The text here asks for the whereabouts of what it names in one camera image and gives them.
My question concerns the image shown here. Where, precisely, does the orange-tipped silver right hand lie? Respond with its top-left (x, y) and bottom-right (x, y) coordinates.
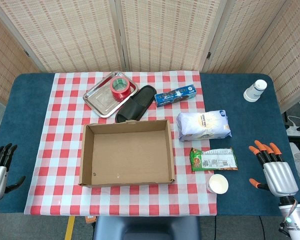
top-left (248, 139), bottom-right (299, 200)

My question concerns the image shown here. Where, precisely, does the white paper cup blue logo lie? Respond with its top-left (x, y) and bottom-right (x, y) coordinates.
top-left (206, 173), bottom-right (229, 195)

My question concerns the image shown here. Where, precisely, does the green snack packet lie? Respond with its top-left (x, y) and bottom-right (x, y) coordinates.
top-left (189, 146), bottom-right (239, 172)

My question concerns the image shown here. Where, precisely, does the white bread bag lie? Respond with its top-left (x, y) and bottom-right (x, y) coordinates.
top-left (176, 109), bottom-right (233, 143)

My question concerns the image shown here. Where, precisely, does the white paper cup blue print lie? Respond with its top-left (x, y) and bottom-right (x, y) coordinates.
top-left (243, 79), bottom-right (268, 103)

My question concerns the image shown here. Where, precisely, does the blue cling wrap box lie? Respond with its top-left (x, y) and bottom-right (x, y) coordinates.
top-left (154, 84), bottom-right (198, 108)

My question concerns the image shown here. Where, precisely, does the open brown cardboard box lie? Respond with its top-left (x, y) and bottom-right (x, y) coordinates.
top-left (78, 119), bottom-right (176, 189)

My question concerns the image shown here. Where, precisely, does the white shoe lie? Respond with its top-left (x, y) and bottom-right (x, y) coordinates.
top-left (289, 142), bottom-right (300, 180)

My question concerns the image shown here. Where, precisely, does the white power strip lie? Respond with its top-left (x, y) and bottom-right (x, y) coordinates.
top-left (286, 126), bottom-right (300, 137)

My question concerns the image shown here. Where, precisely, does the red white checkered tablecloth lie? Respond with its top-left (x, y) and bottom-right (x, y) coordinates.
top-left (23, 70), bottom-right (218, 217)

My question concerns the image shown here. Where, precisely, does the stainless steel tray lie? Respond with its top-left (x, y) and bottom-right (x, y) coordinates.
top-left (82, 71), bottom-right (139, 118)

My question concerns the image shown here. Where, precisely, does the dark blue chair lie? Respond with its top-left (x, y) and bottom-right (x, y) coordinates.
top-left (93, 215), bottom-right (201, 240)

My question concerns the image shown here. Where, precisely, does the red tape roll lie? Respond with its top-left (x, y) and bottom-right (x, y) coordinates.
top-left (109, 76), bottom-right (132, 102)

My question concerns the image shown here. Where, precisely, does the black slipper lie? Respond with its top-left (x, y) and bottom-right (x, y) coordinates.
top-left (114, 84), bottom-right (157, 124)

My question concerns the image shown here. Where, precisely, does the bamboo folding screen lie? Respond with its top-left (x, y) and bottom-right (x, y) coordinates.
top-left (0, 0), bottom-right (300, 115)

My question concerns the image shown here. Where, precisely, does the white power cable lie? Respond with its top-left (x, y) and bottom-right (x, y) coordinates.
top-left (288, 99), bottom-right (300, 129)

